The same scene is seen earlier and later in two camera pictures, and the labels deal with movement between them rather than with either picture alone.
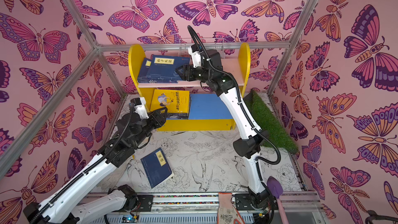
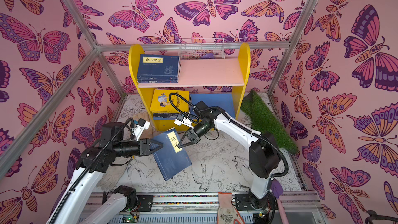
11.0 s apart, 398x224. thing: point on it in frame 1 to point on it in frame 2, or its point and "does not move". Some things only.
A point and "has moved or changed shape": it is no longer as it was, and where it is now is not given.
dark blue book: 157,167 to 171,159
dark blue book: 142,77 to 157,80
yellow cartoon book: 175,101 does not move
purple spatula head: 274,186 does not move
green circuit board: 129,219 does not move
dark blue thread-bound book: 164,67 has moved or changed shape
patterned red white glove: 227,213 does not move
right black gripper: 188,72 to 193,134
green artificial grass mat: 268,123 does not move
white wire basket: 210,43 does not move
